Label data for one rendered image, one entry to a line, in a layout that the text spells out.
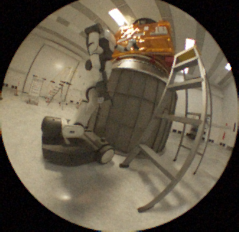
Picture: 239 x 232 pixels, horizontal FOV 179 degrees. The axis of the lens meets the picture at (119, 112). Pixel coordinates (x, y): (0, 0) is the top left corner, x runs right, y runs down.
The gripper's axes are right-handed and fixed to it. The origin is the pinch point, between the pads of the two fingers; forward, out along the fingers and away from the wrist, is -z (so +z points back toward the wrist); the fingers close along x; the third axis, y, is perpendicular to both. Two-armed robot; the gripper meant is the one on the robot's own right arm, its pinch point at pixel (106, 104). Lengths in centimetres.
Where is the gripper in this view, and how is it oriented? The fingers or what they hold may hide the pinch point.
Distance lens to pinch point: 64.6
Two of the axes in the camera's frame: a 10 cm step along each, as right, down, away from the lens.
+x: 9.4, -1.2, -3.1
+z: -2.3, -9.2, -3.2
